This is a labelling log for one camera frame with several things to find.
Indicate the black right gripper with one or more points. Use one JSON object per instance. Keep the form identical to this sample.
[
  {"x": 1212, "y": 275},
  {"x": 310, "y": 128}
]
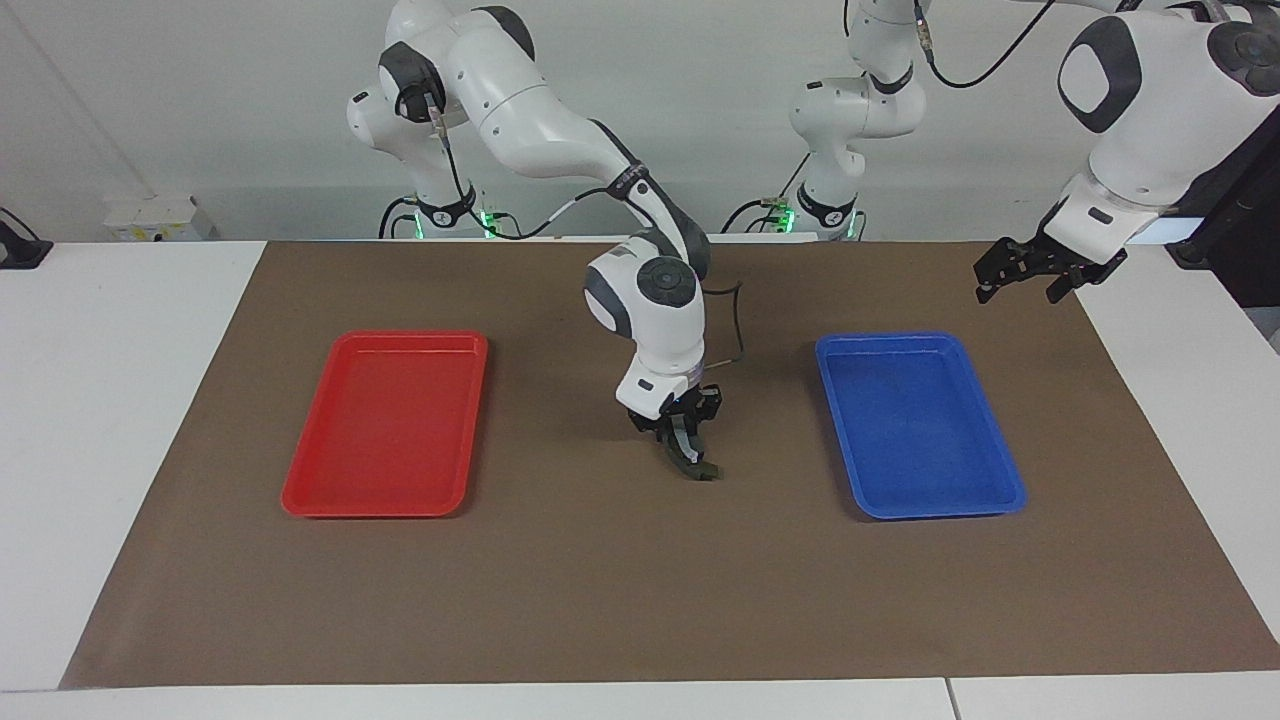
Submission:
[{"x": 690, "y": 408}]

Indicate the red plastic tray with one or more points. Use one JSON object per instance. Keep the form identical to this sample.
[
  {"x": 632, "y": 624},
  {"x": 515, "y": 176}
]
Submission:
[{"x": 385, "y": 430}]

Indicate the white wall socket box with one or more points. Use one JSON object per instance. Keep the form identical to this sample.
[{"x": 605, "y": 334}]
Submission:
[{"x": 155, "y": 218}]

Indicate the brown table mat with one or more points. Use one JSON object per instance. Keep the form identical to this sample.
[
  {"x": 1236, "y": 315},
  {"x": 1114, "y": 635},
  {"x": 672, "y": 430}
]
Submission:
[{"x": 650, "y": 580}]

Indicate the long curved brake pad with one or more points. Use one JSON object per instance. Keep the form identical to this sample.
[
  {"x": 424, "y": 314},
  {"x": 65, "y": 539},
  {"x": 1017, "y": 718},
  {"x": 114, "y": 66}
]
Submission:
[{"x": 700, "y": 468}]

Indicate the blue plastic tray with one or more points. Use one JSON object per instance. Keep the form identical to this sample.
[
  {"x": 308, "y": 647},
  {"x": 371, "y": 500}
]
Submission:
[{"x": 920, "y": 430}]

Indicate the black table clamp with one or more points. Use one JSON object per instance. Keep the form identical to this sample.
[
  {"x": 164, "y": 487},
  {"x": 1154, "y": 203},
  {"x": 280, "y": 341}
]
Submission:
[{"x": 20, "y": 250}]

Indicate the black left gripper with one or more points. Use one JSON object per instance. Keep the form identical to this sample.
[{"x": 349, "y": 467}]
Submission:
[{"x": 1040, "y": 258}]

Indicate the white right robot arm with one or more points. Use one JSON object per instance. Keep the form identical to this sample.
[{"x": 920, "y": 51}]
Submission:
[{"x": 530, "y": 110}]

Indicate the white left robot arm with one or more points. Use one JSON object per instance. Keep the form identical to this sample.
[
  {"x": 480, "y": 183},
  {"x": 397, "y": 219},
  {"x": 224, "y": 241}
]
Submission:
[{"x": 1150, "y": 90}]

